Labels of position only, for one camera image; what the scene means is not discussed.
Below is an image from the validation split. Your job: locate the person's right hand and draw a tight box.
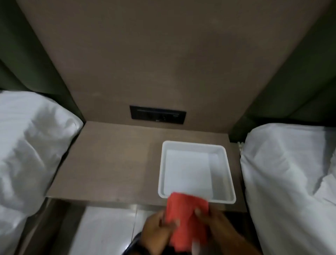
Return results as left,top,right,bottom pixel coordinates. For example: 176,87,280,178
193,208,241,255

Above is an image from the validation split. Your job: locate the person's left hand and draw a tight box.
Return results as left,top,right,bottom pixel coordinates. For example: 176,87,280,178
141,210,181,255

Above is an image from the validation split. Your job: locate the red cloth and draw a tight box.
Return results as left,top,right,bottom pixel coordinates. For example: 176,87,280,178
164,192,211,253

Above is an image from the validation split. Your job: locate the person's right forearm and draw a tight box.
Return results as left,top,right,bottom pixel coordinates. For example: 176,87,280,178
223,231,261,255

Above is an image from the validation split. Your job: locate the white square plastic tray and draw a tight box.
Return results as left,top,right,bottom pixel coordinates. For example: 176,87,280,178
157,140,237,205

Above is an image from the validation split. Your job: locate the white bed duvet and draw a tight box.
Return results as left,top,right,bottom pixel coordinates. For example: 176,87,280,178
240,123,336,255

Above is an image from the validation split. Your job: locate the white pillow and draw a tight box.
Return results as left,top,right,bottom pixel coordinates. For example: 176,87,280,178
0,90,84,255

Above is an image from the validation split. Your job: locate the green padded headboard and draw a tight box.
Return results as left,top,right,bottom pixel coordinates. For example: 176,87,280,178
0,0,85,124
229,0,336,143

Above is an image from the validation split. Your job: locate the black wall socket panel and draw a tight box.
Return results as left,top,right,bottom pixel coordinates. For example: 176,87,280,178
129,105,187,125

